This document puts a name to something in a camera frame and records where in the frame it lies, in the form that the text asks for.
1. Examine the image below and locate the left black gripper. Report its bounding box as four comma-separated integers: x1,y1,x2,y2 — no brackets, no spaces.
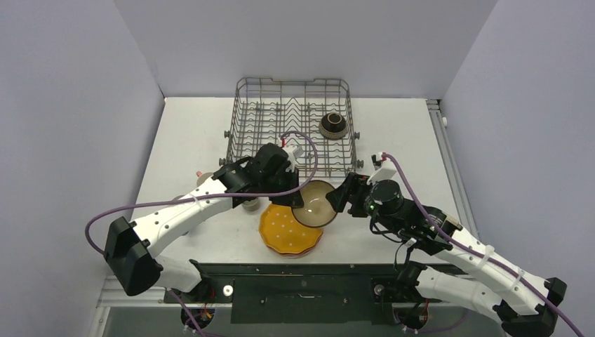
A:
260,166,303,207

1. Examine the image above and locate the brown speckled cream bowl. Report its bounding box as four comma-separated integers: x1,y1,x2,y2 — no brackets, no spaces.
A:
292,180,337,228

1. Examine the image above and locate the dark patterned cream bowl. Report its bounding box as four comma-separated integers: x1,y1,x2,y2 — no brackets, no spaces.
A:
319,112,348,140

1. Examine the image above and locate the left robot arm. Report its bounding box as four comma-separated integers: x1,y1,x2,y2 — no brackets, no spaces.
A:
103,143,304,302

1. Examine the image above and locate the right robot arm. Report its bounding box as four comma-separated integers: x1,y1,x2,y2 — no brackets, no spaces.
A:
326,173,567,336

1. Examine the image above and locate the grey ceramic mug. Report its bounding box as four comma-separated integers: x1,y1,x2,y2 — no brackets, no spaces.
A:
241,199,260,212

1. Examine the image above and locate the pink plate under stack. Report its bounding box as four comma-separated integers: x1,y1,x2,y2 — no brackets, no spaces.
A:
267,244,318,258

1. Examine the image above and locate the yellow polka dot plate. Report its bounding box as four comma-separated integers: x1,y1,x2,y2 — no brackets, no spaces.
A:
258,204,323,253

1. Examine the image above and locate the pink cup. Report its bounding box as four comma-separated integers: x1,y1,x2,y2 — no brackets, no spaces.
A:
196,171,213,187

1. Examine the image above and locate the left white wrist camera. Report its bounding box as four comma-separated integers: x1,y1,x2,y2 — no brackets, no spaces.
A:
277,139,304,172

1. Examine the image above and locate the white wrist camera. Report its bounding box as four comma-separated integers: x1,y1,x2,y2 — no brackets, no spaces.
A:
277,139,304,172
367,152,397,185

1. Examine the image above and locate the grey wire dish rack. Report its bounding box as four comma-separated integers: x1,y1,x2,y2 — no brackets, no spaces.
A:
219,77,364,181

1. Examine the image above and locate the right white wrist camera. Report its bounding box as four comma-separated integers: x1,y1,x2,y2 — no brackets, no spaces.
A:
367,152,397,185

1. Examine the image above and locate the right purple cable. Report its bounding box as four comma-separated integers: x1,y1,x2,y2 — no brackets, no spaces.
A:
380,152,587,337

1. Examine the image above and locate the purple cable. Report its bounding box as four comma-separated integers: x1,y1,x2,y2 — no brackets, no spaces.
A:
380,152,587,337
84,131,320,337

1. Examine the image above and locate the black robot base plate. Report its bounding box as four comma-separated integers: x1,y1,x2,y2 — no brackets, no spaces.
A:
163,261,425,324

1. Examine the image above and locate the aluminium rail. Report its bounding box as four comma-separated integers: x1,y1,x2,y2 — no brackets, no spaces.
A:
425,99,469,213

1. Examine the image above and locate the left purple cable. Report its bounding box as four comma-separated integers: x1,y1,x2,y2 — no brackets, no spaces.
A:
84,131,320,337

